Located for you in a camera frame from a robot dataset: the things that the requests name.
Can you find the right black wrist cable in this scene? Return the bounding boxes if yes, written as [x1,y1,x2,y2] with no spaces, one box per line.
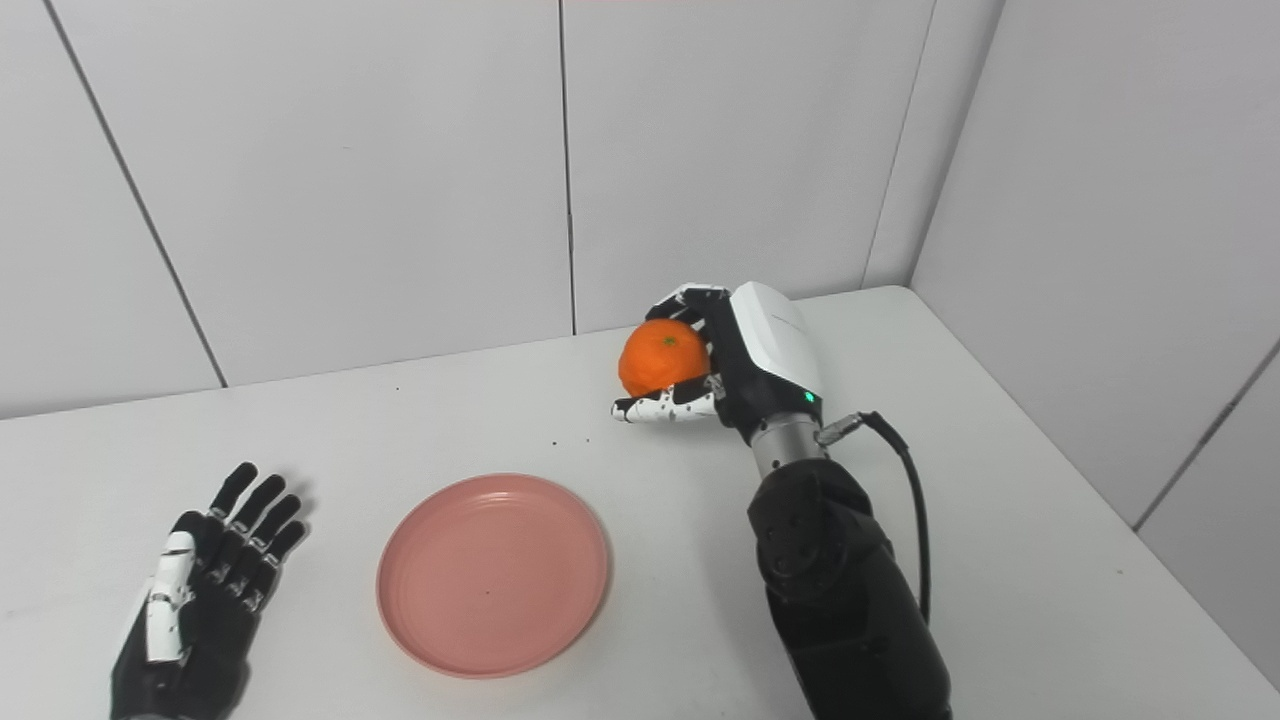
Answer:
[815,411,933,626]

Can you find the orange fruit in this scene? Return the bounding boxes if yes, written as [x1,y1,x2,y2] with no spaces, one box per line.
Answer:
[618,319,713,399]

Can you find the pink round plate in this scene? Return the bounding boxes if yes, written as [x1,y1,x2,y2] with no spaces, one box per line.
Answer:
[376,473,611,680]

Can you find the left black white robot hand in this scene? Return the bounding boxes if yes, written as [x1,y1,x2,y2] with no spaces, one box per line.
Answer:
[110,462,308,720]

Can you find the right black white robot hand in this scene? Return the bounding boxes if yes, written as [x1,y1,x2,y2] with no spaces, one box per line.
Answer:
[612,281,826,445]

